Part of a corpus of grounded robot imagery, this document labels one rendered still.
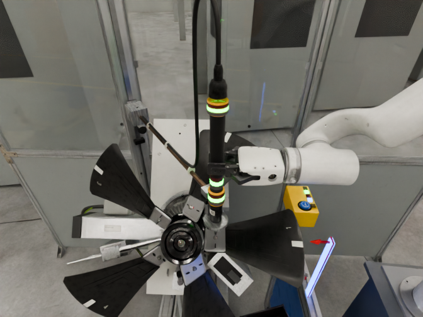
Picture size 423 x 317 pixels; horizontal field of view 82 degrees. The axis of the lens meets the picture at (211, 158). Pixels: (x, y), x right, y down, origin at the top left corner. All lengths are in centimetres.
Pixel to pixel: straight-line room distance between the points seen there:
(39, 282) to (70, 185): 85
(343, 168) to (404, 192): 138
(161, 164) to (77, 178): 89
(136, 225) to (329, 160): 65
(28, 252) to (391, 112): 257
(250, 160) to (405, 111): 30
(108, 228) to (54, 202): 113
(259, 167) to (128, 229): 56
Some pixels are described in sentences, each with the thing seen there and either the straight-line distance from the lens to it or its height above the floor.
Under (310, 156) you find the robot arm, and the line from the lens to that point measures 58.
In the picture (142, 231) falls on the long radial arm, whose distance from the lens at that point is 92.
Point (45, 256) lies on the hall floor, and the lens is 254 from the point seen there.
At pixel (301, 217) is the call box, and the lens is 108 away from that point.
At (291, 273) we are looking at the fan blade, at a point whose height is 116.
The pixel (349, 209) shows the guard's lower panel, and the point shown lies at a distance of 191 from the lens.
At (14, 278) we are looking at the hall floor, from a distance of 254.
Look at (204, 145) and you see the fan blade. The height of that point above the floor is 138.
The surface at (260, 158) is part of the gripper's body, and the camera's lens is 57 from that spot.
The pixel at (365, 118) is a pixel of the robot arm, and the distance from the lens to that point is 59.
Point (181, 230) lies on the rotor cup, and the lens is 72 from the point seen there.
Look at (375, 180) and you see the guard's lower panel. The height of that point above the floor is 83.
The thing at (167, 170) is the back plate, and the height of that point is 120.
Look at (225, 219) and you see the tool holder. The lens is 71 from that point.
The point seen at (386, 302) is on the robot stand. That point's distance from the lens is 113.
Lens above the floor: 181
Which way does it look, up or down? 36 degrees down
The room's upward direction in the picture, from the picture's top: straight up
